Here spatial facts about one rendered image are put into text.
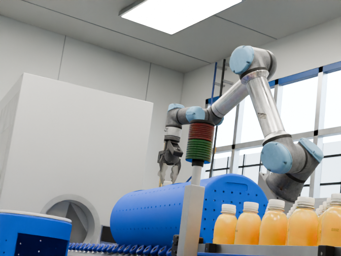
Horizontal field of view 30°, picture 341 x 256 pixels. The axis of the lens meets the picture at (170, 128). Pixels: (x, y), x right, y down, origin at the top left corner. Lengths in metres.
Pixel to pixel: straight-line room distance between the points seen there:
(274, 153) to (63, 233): 0.83
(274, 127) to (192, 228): 1.01
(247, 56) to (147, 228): 0.77
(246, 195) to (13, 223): 0.84
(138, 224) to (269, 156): 0.57
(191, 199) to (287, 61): 5.13
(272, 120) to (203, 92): 5.26
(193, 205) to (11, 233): 0.99
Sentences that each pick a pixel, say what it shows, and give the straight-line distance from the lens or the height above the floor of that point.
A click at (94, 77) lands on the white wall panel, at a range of 7.58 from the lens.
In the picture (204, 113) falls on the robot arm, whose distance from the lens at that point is 2.78.
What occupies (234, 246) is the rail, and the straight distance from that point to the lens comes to 1.65.
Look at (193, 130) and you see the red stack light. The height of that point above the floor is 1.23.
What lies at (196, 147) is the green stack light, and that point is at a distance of 1.53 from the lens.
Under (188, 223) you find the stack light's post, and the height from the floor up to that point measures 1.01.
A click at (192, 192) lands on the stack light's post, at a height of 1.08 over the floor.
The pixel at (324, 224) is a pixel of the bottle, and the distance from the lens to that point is 1.38.
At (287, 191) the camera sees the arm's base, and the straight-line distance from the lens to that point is 2.56.
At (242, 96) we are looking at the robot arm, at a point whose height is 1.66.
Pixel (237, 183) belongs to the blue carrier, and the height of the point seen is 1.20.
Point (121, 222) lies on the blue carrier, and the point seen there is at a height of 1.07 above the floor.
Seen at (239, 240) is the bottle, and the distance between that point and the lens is 1.67.
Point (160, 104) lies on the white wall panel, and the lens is 7.94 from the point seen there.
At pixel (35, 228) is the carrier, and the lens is 2.34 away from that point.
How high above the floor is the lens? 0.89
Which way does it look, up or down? 13 degrees up
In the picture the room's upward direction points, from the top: 7 degrees clockwise
